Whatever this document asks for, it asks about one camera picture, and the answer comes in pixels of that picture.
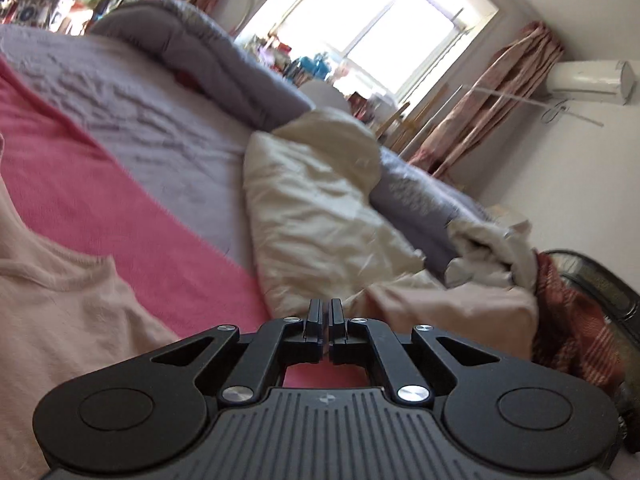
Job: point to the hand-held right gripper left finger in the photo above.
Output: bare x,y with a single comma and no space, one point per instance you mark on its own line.
316,325

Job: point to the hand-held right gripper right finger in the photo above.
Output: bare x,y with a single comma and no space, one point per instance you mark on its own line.
336,325

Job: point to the beige knit top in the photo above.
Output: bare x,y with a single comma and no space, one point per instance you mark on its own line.
60,310

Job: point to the cream quilt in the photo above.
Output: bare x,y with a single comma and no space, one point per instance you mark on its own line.
310,200

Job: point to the white crumpled cloth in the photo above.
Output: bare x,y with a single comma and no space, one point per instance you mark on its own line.
490,250

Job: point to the wooden rack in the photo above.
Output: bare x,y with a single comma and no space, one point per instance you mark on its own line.
400,120

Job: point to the white chair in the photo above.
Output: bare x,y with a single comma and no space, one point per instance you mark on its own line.
322,95

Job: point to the red plaid scarf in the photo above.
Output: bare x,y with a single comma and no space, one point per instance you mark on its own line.
570,330

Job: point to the pink fleece blanket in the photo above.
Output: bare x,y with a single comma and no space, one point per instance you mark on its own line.
100,200

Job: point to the windowsill clutter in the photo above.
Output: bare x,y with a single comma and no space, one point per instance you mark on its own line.
310,65

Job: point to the thin white rod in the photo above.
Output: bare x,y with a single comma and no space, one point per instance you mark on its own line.
525,100

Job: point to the grey duvet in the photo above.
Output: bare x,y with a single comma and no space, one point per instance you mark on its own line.
200,45

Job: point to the bright window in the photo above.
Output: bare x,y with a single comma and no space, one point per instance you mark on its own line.
400,10

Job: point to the white air conditioner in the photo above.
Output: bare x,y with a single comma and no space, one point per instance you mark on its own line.
585,80

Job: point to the patterned blue red cloth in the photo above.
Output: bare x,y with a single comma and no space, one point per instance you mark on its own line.
30,7

